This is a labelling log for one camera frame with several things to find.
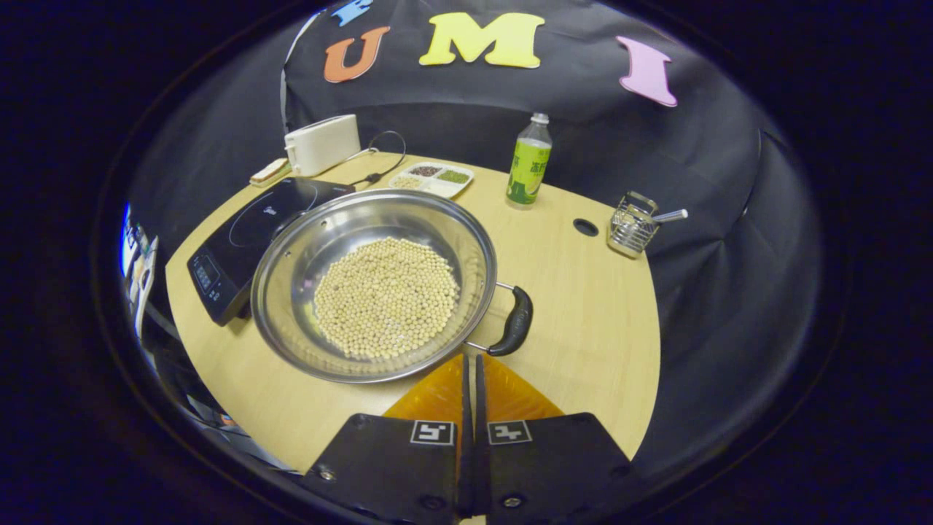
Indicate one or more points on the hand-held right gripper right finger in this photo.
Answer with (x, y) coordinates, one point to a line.
(554, 467)

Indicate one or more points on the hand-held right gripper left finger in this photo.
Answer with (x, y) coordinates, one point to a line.
(393, 474)

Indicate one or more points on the pile of soybeans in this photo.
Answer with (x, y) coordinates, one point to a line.
(386, 299)

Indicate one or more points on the stainless steel pot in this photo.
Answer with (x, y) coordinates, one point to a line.
(313, 240)

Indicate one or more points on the black induction cooktop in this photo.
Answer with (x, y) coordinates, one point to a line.
(233, 248)

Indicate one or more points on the white divided bean tray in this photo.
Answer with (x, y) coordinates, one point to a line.
(437, 186)

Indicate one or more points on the green label drink bottle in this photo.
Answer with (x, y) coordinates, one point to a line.
(528, 171)

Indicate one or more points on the beige bread slice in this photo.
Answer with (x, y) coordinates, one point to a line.
(268, 172)

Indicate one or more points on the white toaster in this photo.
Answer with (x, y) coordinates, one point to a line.
(324, 144)

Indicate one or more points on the black backdrop cloth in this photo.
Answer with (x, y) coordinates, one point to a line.
(466, 109)

